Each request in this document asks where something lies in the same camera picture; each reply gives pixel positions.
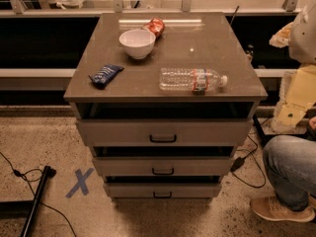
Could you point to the crushed red soda can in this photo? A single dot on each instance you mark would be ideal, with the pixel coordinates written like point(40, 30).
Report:
point(155, 26)

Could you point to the clear plastic water bottle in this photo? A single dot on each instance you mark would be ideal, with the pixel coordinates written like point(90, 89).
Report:
point(195, 80)

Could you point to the blue tape cross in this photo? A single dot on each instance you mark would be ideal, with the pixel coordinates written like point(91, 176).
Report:
point(81, 183)

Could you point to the white bowl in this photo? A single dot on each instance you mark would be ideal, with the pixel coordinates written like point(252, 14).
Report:
point(137, 43)

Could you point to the person leg in jeans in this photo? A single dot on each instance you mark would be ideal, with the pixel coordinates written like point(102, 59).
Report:
point(290, 164)

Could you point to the person hand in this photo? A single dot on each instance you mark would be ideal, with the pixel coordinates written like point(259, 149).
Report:
point(312, 123)

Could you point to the blue snack bag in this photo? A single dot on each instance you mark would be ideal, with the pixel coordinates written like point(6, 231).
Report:
point(105, 75)

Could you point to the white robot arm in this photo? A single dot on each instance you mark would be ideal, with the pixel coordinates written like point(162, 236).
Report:
point(297, 93)

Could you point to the black stand leg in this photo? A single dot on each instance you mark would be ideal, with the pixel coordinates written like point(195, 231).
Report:
point(27, 208)

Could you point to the grey drawer cabinet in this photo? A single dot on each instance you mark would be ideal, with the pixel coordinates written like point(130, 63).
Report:
point(190, 40)

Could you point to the grey drawer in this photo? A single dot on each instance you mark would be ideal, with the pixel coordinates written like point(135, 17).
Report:
point(154, 132)
point(146, 190)
point(159, 166)

